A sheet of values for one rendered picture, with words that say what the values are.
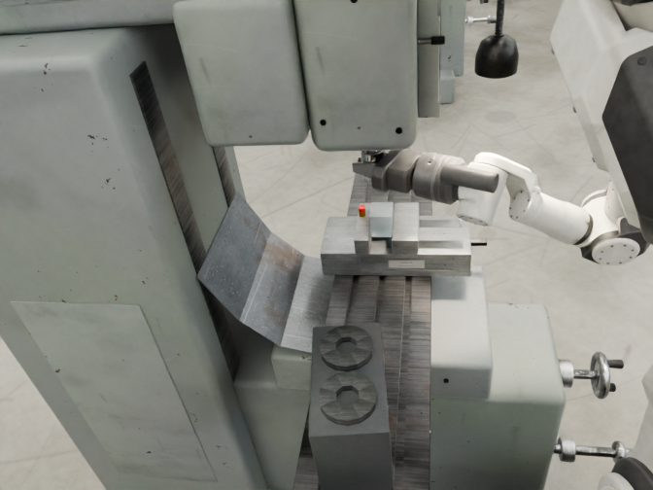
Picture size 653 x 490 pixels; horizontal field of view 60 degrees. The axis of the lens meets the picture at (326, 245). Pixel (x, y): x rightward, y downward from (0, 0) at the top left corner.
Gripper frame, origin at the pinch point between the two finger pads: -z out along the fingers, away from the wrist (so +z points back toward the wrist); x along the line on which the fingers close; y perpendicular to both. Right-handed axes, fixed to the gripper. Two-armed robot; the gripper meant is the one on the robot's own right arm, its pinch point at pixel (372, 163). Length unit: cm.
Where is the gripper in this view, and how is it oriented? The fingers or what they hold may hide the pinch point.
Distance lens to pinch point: 115.6
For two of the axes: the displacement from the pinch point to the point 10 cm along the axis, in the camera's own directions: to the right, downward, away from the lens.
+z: 8.3, 2.6, -4.9
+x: -5.5, 5.7, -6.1
